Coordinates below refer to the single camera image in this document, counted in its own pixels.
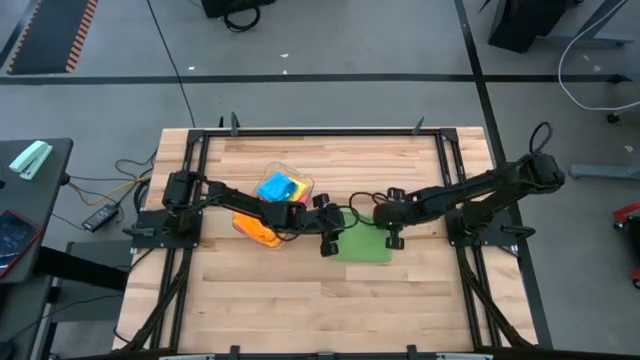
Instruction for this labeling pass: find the black floor cabinet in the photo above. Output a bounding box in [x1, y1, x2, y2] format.
[487, 0, 571, 54]

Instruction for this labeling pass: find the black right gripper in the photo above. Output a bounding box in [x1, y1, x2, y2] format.
[372, 187, 426, 250]

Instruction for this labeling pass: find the black metal table frame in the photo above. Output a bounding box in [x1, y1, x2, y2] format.
[119, 127, 554, 360]

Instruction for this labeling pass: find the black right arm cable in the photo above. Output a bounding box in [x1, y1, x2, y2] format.
[528, 121, 554, 156]

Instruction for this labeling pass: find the grey metal table foot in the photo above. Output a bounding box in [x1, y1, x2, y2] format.
[569, 163, 640, 181]

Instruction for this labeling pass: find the white floor cable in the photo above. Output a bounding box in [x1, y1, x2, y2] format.
[558, 0, 640, 112]

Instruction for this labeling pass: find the black power adapter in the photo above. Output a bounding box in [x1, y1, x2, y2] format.
[81, 203, 120, 234]

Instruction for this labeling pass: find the smartphone with red case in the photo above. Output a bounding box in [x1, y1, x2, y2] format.
[0, 209, 44, 280]

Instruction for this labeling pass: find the black side table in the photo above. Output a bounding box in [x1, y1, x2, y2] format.
[0, 138, 75, 286]

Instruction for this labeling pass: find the green microfiber towel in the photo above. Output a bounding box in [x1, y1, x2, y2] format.
[329, 209, 395, 265]

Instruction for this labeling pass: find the blue microfiber towel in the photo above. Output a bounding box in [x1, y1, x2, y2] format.
[256, 172, 299, 203]

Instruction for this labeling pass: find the clear plastic container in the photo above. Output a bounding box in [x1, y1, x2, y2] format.
[230, 160, 315, 250]

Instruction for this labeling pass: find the black table cable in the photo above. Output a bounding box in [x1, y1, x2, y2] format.
[114, 149, 157, 211]

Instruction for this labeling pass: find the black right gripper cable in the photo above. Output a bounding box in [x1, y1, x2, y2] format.
[347, 191, 387, 227]

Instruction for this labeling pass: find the yellow microfiber towel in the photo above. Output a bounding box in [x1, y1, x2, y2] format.
[287, 177, 309, 202]

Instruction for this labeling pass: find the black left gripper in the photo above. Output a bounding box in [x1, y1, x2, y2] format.
[299, 193, 346, 258]

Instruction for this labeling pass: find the black orange-striped floor mat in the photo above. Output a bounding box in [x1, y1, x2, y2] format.
[6, 0, 100, 76]

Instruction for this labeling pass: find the black equipment with cable loop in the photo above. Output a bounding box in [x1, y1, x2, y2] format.
[200, 0, 277, 34]

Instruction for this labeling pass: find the red wheeled cart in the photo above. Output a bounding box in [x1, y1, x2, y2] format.
[612, 202, 640, 290]

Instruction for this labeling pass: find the mint green stapler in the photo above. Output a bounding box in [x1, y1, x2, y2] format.
[8, 140, 54, 181]

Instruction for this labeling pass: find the black floor cable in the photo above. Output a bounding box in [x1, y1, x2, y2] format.
[146, 0, 197, 129]

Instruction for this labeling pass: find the large orange microfiber towel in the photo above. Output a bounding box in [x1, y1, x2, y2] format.
[232, 212, 283, 249]

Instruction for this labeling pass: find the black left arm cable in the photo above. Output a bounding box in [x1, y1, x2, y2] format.
[274, 219, 314, 244]

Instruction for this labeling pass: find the yellow cable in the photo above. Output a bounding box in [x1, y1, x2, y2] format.
[67, 177, 151, 207]

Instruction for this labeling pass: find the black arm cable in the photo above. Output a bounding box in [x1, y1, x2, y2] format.
[528, 121, 554, 156]
[274, 219, 314, 244]

